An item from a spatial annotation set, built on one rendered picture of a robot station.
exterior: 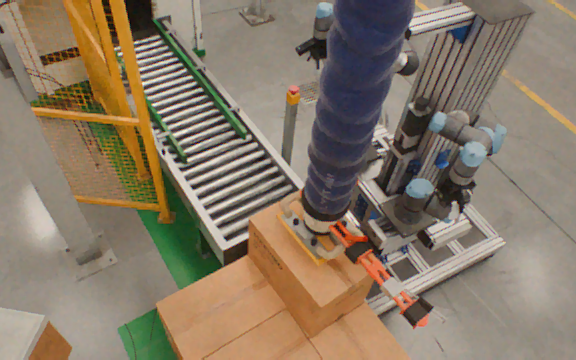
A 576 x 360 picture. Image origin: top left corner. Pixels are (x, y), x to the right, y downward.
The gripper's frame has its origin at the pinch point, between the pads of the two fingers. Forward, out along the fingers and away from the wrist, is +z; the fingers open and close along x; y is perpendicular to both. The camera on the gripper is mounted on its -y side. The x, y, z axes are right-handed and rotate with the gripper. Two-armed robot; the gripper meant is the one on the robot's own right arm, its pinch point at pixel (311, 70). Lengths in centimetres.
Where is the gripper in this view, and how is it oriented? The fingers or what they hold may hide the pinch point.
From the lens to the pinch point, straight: 234.4
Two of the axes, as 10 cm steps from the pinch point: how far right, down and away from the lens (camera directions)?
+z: -0.8, 6.3, 7.8
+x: -3.1, -7.5, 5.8
